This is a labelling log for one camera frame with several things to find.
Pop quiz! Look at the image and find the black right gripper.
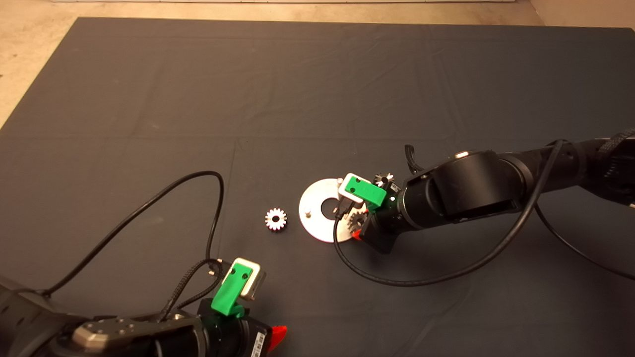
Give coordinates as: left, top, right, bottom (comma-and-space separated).
352, 193, 408, 254

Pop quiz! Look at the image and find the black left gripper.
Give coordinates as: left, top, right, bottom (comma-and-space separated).
197, 299, 288, 357

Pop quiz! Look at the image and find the round metal carrier plate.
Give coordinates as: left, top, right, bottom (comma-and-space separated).
299, 178, 365, 243

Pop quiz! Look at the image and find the bright steel planetary gear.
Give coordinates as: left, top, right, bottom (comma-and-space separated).
265, 208, 288, 232

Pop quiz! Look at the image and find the dark grey table cloth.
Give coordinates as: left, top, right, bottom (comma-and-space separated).
0, 17, 635, 357

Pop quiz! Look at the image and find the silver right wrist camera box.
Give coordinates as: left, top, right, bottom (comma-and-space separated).
337, 173, 368, 205

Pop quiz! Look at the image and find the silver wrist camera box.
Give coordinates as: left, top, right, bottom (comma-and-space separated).
221, 257, 266, 301
337, 173, 368, 205

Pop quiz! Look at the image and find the green right camera mount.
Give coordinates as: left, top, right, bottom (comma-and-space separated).
345, 176, 388, 214

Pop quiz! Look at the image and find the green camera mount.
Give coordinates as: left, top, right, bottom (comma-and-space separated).
211, 263, 254, 318
345, 176, 388, 214

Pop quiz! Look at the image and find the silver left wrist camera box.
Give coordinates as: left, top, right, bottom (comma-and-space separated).
221, 257, 266, 301

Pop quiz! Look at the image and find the green left camera mount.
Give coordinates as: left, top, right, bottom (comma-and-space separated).
211, 263, 254, 318

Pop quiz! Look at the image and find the braided black left arm cable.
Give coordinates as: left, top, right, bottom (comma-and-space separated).
159, 258, 225, 323

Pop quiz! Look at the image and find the smooth black left camera cable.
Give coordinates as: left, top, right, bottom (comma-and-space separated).
42, 171, 225, 298

